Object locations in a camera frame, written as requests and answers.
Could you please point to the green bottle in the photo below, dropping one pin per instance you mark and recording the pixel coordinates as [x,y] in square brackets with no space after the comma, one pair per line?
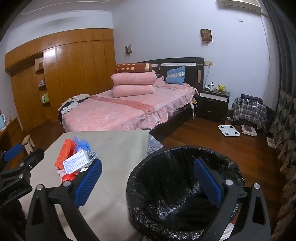
[45,98]

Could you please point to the bed with pink bedspread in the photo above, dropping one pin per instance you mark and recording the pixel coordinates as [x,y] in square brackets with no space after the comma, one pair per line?
[115,109]

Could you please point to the grey quilted mat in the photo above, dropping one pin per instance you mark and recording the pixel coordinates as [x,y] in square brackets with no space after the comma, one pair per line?
[154,144]

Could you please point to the white wooden stool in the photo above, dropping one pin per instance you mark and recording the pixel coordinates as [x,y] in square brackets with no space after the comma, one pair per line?
[28,142]

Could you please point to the white bottle with dark cap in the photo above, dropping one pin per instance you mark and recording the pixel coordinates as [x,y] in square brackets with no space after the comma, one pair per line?
[212,87]

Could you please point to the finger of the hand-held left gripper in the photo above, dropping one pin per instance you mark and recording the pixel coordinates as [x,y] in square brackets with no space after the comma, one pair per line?
[13,151]
[32,158]

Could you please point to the wooden wardrobe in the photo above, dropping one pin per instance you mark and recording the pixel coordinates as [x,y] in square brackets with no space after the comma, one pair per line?
[76,69]

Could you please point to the pink pillow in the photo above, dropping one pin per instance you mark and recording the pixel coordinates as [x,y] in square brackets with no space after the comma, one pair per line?
[134,77]
[133,90]

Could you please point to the red cloth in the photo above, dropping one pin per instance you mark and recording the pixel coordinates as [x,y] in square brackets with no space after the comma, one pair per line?
[68,178]

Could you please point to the plaid bag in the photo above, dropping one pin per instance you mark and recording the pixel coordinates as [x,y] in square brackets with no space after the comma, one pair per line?
[247,113]

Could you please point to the small white box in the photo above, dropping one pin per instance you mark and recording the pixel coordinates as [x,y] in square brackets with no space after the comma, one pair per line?
[271,142]

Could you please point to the white air conditioner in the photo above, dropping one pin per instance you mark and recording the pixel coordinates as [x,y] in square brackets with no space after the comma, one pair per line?
[242,4]

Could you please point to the wall socket plate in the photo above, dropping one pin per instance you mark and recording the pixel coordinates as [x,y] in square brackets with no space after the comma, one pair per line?
[208,63]

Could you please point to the brown dotted bolster pillow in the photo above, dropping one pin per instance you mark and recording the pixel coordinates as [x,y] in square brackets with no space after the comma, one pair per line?
[131,67]

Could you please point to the white cardboard box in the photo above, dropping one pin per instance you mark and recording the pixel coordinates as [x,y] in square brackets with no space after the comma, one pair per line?
[76,162]

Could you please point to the grey sock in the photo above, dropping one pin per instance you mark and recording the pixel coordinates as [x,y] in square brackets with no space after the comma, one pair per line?
[92,156]

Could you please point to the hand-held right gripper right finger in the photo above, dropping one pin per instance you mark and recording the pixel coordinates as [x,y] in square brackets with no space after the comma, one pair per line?
[208,183]

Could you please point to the wooden side cabinet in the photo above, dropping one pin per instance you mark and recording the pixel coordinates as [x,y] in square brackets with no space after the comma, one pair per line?
[12,134]

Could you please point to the dark nightstand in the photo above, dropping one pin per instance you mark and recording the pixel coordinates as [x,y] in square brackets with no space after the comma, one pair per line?
[212,106]

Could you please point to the blue plastic bag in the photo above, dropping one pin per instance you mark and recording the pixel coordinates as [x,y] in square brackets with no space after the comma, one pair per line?
[80,143]

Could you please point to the small wooden wall lamp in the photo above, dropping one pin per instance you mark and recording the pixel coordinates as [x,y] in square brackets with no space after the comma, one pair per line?
[128,49]

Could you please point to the white bathroom scale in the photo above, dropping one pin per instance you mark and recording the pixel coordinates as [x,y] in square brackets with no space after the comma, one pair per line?
[229,131]

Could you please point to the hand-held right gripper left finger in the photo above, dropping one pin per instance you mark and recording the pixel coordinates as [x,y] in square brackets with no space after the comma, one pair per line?
[87,183]

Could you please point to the orange knobbly mat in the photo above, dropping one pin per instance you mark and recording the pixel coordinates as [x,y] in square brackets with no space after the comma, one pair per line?
[64,153]

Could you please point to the yellow plush toy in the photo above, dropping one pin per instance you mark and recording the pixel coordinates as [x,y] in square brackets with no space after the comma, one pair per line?
[220,88]

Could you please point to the patterned dark curtain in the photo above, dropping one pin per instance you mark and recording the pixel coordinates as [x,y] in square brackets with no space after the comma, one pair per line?
[285,92]

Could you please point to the large wooden wall lamp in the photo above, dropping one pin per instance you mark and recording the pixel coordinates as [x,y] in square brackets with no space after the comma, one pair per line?
[205,35]

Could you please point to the dark wooden headboard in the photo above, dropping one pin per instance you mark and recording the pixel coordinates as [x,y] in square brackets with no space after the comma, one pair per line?
[193,69]

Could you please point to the brown-covered book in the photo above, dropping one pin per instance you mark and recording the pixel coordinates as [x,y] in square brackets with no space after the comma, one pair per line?
[248,129]

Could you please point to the pile of clothes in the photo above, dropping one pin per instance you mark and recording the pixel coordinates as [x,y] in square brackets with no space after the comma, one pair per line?
[74,102]

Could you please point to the blue cushion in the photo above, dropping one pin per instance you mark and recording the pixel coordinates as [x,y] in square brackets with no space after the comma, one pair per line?
[175,75]

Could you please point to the trash bin with black bag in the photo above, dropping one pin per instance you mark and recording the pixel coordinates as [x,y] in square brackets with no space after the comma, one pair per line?
[171,192]

